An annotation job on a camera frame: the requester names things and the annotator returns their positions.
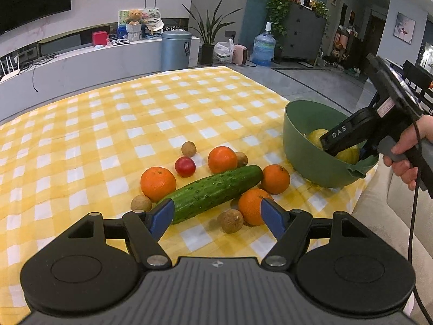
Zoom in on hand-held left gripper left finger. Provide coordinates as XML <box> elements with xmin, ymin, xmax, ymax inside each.
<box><xmin>64</xmin><ymin>199</ymin><xmax>175</xmax><ymax>269</ymax></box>

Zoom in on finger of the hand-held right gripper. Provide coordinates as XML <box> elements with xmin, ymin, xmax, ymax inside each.
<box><xmin>319</xmin><ymin>108</ymin><xmax>384</xmax><ymax>157</ymax></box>
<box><xmin>358</xmin><ymin>138</ymin><xmax>379</xmax><ymax>160</ymax></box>

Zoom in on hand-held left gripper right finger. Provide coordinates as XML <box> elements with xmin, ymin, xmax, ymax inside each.
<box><xmin>261</xmin><ymin>198</ymin><xmax>373</xmax><ymax>269</ymax></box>

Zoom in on yellow oval fruit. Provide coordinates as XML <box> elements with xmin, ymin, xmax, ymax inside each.
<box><xmin>305</xmin><ymin>128</ymin><xmax>361</xmax><ymax>165</ymax></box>

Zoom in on orange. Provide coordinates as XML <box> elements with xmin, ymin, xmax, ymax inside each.
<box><xmin>140</xmin><ymin>167</ymin><xmax>177</xmax><ymax>203</ymax></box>
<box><xmin>238</xmin><ymin>188</ymin><xmax>274</xmax><ymax>227</ymax></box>
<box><xmin>208</xmin><ymin>146</ymin><xmax>238</xmax><ymax>174</ymax></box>
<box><xmin>260</xmin><ymin>164</ymin><xmax>291</xmax><ymax>195</ymax></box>

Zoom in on green bowl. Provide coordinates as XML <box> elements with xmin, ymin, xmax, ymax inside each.
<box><xmin>282</xmin><ymin>100</ymin><xmax>379</xmax><ymax>189</ymax></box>

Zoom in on green cucumber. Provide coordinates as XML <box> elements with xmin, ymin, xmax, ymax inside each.
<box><xmin>157</xmin><ymin>164</ymin><xmax>264</xmax><ymax>225</ymax></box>

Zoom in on person's right hand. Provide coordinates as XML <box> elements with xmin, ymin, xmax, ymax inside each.
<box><xmin>382</xmin><ymin>115</ymin><xmax>433</xmax><ymax>190</ymax></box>

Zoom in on black chair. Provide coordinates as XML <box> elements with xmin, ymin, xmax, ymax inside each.
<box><xmin>402</xmin><ymin>59</ymin><xmax>433</xmax><ymax>116</ymax></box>

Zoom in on red cherry tomato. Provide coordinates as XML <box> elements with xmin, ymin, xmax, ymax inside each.
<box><xmin>175</xmin><ymin>156</ymin><xmax>196</xmax><ymax>178</ymax></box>

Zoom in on cluttered dark shelf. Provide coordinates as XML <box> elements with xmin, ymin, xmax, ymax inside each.
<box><xmin>333</xmin><ymin>24</ymin><xmax>364</xmax><ymax>75</ymax></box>

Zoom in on dark grey drawer cabinet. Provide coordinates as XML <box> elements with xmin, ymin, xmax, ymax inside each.
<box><xmin>279</xmin><ymin>2</ymin><xmax>328</xmax><ymax>62</ymax></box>

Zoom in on yellow checkered tablecloth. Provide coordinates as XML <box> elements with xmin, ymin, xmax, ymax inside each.
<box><xmin>0</xmin><ymin>66</ymin><xmax>378</xmax><ymax>325</ymax></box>

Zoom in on blue water jug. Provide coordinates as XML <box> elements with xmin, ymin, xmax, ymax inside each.
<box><xmin>252</xmin><ymin>22</ymin><xmax>276</xmax><ymax>67</ymax></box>

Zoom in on pink heater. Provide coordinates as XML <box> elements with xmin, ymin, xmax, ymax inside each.
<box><xmin>233</xmin><ymin>45</ymin><xmax>249</xmax><ymax>66</ymax></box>

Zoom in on white plastic bag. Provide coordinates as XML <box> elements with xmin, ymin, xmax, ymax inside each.
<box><xmin>213</xmin><ymin>39</ymin><xmax>235</xmax><ymax>64</ymax></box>

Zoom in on green ivy plant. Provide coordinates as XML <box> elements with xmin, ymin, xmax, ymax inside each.
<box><xmin>257</xmin><ymin>0</ymin><xmax>330</xmax><ymax>38</ymax></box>

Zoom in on long-leaved potted plant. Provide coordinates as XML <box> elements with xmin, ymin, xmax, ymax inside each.
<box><xmin>182</xmin><ymin>0</ymin><xmax>242</xmax><ymax>66</ymax></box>

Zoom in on blue-grey trash can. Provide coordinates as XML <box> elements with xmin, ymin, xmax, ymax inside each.
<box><xmin>160</xmin><ymin>30</ymin><xmax>193</xmax><ymax>72</ymax></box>

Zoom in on white television cabinet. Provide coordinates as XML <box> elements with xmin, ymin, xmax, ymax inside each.
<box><xmin>0</xmin><ymin>35</ymin><xmax>200</xmax><ymax>122</ymax></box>

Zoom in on brown teddy bear bouquet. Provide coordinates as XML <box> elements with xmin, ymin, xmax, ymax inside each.
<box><xmin>126</xmin><ymin>8</ymin><xmax>144</xmax><ymax>42</ymax></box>

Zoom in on colourful picture board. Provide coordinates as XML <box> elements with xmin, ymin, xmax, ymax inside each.
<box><xmin>118</xmin><ymin>8</ymin><xmax>161</xmax><ymax>38</ymax></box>

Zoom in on white router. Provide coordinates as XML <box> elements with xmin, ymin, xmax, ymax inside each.
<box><xmin>0</xmin><ymin>52</ymin><xmax>21</xmax><ymax>82</ymax></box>

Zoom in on framed wall picture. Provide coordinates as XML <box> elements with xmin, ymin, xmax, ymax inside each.
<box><xmin>394</xmin><ymin>12</ymin><xmax>416</xmax><ymax>45</ymax></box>

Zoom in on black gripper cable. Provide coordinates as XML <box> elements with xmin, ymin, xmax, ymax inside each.
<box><xmin>408</xmin><ymin>122</ymin><xmax>433</xmax><ymax>325</ymax></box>

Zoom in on thin black cable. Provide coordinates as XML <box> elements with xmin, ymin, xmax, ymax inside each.
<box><xmin>31</xmin><ymin>54</ymin><xmax>59</xmax><ymax>93</ymax></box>

